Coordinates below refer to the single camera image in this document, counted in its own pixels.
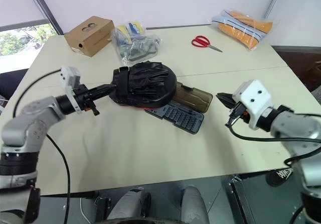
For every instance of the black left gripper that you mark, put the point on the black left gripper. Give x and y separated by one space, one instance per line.
84 101

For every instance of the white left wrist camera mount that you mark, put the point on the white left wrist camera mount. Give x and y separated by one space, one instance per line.
70 76

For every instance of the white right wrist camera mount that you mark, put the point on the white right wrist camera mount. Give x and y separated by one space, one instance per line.
255 101

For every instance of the clear plastic bag of parts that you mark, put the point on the clear plastic bag of parts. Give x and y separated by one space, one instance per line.
135 45

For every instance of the black shoe with white print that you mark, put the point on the black shoe with white print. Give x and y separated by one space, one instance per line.
278 176

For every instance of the brown cardboard box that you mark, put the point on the brown cardboard box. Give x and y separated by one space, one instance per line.
87 35

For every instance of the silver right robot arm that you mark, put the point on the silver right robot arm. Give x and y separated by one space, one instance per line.
298 126

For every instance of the grey rounded leg shape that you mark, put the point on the grey rounded leg shape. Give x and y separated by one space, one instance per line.
194 204
130 205

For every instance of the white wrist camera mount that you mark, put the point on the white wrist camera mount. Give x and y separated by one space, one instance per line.
255 101
70 76

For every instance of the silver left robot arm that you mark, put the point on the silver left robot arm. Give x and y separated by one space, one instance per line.
30 123

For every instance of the orange insole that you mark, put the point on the orange insole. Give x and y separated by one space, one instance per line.
238 37
260 23

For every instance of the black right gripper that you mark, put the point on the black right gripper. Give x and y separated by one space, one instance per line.
239 113

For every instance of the drill bit case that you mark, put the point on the drill bit case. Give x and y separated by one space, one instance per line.
184 118

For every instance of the dark window frame post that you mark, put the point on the dark window frame post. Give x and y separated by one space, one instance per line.
46 10

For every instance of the black boxing focus pad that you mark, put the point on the black boxing focus pad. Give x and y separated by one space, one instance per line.
145 83

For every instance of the metal table frame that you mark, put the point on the metal table frame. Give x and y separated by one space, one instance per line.
238 199

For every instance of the clear bag of insoles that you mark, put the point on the clear bag of insoles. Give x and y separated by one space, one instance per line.
240 30

